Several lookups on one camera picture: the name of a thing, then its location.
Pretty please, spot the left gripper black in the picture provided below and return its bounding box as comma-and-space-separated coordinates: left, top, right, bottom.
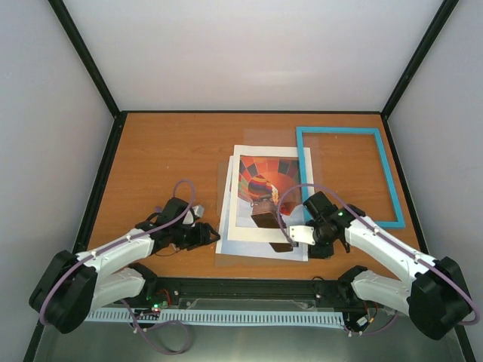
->
171, 222, 220, 251

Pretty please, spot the blue picture frame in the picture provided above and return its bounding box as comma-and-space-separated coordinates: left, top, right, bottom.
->
295, 126, 406, 229

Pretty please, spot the colourful photo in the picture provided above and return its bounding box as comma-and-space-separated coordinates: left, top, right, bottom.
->
214, 154, 309, 262

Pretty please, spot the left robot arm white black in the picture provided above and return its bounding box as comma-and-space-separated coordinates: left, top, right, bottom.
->
29, 197, 220, 333

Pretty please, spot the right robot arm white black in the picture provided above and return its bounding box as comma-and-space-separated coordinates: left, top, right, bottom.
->
303, 192, 480, 340

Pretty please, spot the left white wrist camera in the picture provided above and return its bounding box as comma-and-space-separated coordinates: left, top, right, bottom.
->
183, 204, 205, 225

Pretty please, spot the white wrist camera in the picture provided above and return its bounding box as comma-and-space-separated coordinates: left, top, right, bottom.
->
183, 204, 205, 225
288, 225, 315, 245

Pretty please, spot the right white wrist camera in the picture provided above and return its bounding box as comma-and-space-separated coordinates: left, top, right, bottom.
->
288, 225, 315, 245

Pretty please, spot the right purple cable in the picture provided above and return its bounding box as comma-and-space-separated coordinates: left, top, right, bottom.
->
276, 183, 480, 336

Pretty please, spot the black mounting rail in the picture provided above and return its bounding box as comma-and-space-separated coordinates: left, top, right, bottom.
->
127, 278, 374, 311

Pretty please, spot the light blue slotted cable duct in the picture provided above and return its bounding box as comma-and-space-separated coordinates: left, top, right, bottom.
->
85, 307, 344, 329

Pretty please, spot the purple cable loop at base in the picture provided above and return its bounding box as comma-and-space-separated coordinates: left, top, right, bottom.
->
120, 297, 191, 354

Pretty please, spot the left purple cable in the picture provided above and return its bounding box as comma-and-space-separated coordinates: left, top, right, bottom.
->
38, 179, 197, 327

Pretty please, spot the black enclosure frame post right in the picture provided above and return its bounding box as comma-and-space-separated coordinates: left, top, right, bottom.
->
380, 0, 459, 122

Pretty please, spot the black enclosure frame post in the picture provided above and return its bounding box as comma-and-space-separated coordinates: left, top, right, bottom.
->
380, 0, 459, 122
48, 0, 121, 119

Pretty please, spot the black enclosure frame post left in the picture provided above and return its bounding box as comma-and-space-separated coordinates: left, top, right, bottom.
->
48, 0, 121, 119

